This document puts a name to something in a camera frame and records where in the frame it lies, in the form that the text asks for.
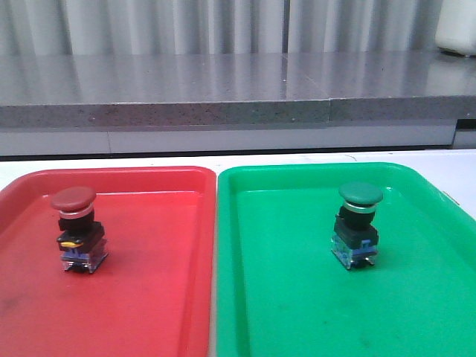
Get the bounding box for green mushroom push button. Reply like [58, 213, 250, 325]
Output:
[332, 181, 383, 270]

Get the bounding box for green plastic tray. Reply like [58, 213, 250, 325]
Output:
[217, 163, 475, 356]

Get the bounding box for red plastic tray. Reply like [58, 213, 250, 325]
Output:
[1, 167, 216, 356]

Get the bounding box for white appliance on counter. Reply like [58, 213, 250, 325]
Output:
[435, 0, 475, 56]

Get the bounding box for red mushroom push button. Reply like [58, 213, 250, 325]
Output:
[51, 186, 108, 274]

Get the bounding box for grey stone counter ledge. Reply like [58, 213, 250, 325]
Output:
[1, 51, 475, 158]

